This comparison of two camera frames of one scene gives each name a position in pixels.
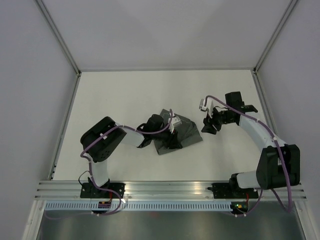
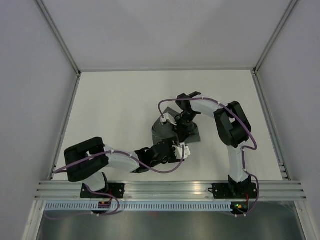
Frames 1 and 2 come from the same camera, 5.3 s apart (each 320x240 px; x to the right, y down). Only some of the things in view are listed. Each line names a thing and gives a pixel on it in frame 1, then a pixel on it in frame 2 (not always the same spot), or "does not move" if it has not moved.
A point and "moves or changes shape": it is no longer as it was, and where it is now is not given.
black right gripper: (208, 122) to (183, 132)
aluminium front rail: (70, 190) does not move
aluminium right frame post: (282, 21) does not move
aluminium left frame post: (59, 34) does not move
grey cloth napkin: (187, 131) moves or changes shape
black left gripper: (172, 142) to (173, 159)
